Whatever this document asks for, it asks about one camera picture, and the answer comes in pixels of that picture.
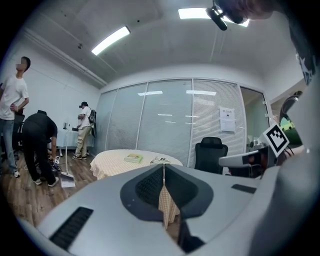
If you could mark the ceiling light panel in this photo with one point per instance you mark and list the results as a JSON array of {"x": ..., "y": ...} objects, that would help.
[
  {"x": 111, "y": 40},
  {"x": 192, "y": 13}
]

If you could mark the olive paperback book black print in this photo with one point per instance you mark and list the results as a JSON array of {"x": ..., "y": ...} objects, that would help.
[{"x": 160, "y": 160}]

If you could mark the round table yellow dotted cloth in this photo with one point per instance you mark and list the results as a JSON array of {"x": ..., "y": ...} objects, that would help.
[{"x": 112, "y": 162}]

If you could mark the person's black star t-shirt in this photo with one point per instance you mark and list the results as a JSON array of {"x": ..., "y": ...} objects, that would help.
[{"x": 302, "y": 37}]

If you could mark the black head-worn camera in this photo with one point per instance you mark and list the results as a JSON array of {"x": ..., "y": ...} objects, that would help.
[{"x": 217, "y": 18}]

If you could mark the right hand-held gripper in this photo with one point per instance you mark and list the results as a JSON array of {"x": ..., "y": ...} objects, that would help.
[{"x": 276, "y": 141}]

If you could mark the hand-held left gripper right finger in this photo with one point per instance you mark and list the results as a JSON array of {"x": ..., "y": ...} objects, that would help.
[{"x": 225, "y": 212}]

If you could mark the white paper notice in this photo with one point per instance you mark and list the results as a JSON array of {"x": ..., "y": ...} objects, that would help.
[{"x": 227, "y": 120}]

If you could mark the green book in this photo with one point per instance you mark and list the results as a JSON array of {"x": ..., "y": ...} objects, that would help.
[{"x": 133, "y": 158}]

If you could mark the white desk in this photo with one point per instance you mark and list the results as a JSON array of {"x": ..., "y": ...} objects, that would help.
[{"x": 70, "y": 138}]

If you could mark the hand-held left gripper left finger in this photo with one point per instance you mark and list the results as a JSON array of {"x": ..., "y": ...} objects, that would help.
[{"x": 100, "y": 212}]

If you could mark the black office chair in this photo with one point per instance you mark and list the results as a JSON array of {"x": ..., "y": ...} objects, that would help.
[{"x": 211, "y": 155}]

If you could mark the green printed bag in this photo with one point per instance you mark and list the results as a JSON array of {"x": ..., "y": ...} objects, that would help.
[{"x": 287, "y": 127}]

